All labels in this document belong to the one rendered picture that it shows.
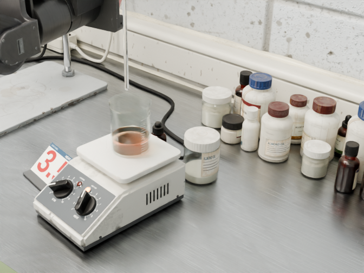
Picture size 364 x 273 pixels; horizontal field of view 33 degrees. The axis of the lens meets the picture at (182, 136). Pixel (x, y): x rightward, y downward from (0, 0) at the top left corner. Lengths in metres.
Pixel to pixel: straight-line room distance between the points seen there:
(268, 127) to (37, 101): 0.49
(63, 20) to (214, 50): 0.63
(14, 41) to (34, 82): 0.74
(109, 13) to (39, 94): 0.59
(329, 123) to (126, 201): 0.39
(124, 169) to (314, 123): 0.35
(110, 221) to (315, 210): 0.32
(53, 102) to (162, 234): 0.47
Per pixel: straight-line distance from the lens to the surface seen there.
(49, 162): 1.05
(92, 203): 0.89
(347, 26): 1.16
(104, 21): 0.75
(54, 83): 1.36
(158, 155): 0.93
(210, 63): 1.29
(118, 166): 0.90
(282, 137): 1.07
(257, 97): 1.12
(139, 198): 0.90
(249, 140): 1.11
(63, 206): 0.91
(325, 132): 1.08
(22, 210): 0.98
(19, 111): 1.25
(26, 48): 0.64
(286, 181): 1.05
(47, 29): 0.68
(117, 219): 0.89
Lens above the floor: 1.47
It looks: 30 degrees down
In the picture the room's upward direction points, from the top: 2 degrees clockwise
